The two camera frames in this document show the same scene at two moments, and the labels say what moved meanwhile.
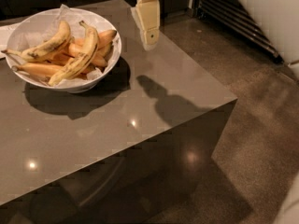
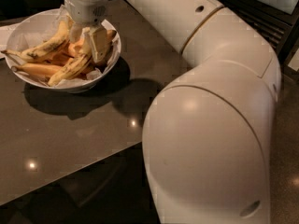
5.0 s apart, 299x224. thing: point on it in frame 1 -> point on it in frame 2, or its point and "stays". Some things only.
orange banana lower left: x=38 y=69 stays
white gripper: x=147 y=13 -> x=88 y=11
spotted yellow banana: x=51 y=44 stays
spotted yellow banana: x=80 y=61 stays
